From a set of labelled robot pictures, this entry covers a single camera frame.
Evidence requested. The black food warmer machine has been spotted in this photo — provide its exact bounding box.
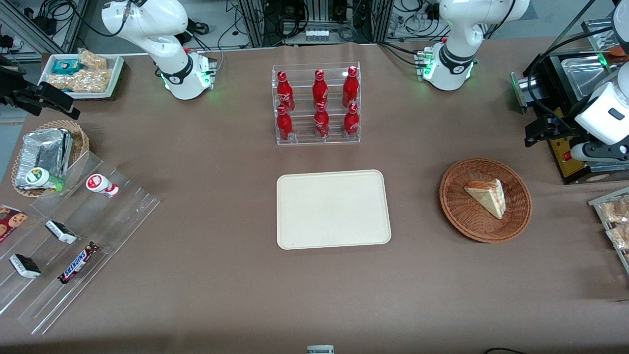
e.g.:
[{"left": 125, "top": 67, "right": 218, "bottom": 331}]
[{"left": 510, "top": 19, "right": 629, "bottom": 185}]

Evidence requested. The small clear nut packet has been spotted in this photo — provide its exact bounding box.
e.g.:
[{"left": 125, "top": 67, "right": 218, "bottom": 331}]
[{"left": 79, "top": 49, "right": 108, "bottom": 70}]

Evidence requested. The red cola bottle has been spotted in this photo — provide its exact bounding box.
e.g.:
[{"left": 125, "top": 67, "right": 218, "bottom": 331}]
[
  {"left": 343, "top": 103, "right": 360, "bottom": 137},
  {"left": 276, "top": 71, "right": 295, "bottom": 113},
  {"left": 342, "top": 66, "right": 360, "bottom": 108},
  {"left": 313, "top": 69, "right": 329, "bottom": 106},
  {"left": 314, "top": 102, "right": 330, "bottom": 139},
  {"left": 276, "top": 105, "right": 294, "bottom": 142}
]

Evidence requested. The triangular sandwich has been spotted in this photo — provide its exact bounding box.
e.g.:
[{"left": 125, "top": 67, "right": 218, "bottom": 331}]
[{"left": 464, "top": 178, "right": 507, "bottom": 220}]

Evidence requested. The aluminium profile rail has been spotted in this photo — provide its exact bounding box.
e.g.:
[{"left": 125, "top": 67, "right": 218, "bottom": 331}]
[{"left": 0, "top": 0, "right": 89, "bottom": 56}]

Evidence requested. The beige plastic tray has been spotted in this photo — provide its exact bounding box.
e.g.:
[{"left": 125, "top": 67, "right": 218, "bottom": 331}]
[{"left": 276, "top": 170, "right": 392, "bottom": 250}]

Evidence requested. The black white chocolate bar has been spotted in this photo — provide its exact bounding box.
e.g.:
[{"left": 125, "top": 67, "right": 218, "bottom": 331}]
[
  {"left": 9, "top": 254, "right": 42, "bottom": 279},
  {"left": 45, "top": 220, "right": 78, "bottom": 245}
]

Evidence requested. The snickers chocolate bar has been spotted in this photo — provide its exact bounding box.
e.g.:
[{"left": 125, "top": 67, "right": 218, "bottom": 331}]
[{"left": 58, "top": 242, "right": 100, "bottom": 284}]

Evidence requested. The clear acrylic stepped display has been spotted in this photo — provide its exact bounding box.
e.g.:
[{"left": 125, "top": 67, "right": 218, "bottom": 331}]
[{"left": 0, "top": 150, "right": 162, "bottom": 336}]

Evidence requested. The aluminium equipment frame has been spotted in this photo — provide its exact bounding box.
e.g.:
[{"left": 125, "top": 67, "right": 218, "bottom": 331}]
[{"left": 238, "top": 0, "right": 394, "bottom": 48}]

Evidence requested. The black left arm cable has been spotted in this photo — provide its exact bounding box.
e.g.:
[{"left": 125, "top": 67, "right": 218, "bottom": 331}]
[{"left": 527, "top": 25, "right": 615, "bottom": 123}]

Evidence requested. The clear acrylic bottle rack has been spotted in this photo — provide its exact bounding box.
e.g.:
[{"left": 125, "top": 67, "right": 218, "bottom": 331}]
[{"left": 271, "top": 61, "right": 362, "bottom": 146}]

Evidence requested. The clear fried snack bag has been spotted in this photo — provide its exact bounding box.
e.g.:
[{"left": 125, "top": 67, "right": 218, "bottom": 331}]
[
  {"left": 607, "top": 224, "right": 629, "bottom": 251},
  {"left": 600, "top": 197, "right": 629, "bottom": 225}
]

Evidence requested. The light brown wicker basket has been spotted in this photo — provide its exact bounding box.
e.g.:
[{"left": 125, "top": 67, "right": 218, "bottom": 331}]
[{"left": 11, "top": 119, "right": 90, "bottom": 198}]

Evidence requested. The round brown wicker basket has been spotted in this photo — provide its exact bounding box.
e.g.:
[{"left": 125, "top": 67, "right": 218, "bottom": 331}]
[{"left": 439, "top": 157, "right": 533, "bottom": 243}]

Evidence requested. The teal snack packet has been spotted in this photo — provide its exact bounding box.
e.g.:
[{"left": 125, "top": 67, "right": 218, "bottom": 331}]
[{"left": 52, "top": 59, "right": 82, "bottom": 75}]

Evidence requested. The steel warmer pan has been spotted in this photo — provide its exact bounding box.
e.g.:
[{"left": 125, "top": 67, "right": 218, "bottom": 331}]
[{"left": 564, "top": 55, "right": 616, "bottom": 100}]

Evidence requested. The chocolate chip cookie packet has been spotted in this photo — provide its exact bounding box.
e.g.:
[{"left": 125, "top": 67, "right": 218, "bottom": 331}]
[{"left": 0, "top": 205, "right": 29, "bottom": 243}]

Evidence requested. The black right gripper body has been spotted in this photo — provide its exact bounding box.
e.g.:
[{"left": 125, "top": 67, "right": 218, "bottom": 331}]
[{"left": 0, "top": 63, "right": 48, "bottom": 107}]

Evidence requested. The large clear nut packet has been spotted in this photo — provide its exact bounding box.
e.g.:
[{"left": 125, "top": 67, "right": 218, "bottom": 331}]
[{"left": 48, "top": 69, "right": 113, "bottom": 93}]

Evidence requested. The green label yogurt bottle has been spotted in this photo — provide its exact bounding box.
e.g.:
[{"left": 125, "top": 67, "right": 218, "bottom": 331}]
[{"left": 26, "top": 167, "right": 65, "bottom": 192}]

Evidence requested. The white rectangular snack tray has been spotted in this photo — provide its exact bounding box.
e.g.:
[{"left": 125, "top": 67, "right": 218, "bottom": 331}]
[{"left": 38, "top": 53, "right": 124, "bottom": 100}]

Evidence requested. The red label yogurt bottle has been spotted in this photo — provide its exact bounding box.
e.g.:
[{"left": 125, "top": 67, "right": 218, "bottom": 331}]
[{"left": 86, "top": 174, "right": 120, "bottom": 198}]

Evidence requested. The silver foil package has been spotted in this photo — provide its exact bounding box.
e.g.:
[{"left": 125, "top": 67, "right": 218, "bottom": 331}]
[{"left": 15, "top": 128, "right": 74, "bottom": 190}]

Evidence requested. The grey tray with snacks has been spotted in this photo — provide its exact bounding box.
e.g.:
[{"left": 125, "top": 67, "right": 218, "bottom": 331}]
[{"left": 588, "top": 187, "right": 629, "bottom": 274}]

